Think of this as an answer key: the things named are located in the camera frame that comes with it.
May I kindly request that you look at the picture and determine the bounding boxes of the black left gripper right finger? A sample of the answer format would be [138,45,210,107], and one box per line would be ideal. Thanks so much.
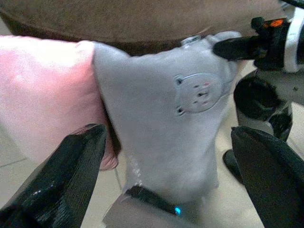
[231,125,304,228]

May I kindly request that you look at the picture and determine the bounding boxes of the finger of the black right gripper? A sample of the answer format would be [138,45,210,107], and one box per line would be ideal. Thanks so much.
[212,35,259,62]

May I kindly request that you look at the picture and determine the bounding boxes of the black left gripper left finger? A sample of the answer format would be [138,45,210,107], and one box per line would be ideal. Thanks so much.
[0,123,108,228]

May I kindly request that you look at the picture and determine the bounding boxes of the grey pillow with bear face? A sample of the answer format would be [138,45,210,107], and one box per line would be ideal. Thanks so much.
[91,31,243,202]

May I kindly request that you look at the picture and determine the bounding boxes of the pink pillow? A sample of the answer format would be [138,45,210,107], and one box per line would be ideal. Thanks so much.
[0,35,119,171]

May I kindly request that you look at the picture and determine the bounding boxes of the brown sofa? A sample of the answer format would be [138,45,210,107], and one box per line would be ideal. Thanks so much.
[0,0,289,57]

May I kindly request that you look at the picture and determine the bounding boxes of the black robot foot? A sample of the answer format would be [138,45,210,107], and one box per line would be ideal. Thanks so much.
[222,149,245,185]

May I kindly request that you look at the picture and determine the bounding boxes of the black and silver robot leg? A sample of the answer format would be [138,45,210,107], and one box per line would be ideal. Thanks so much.
[233,69,304,142]

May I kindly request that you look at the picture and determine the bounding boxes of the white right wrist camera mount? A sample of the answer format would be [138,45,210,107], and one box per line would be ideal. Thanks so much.
[284,8,304,73]

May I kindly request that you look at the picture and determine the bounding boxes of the black cable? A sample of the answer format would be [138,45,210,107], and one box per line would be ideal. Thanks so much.
[279,0,304,8]

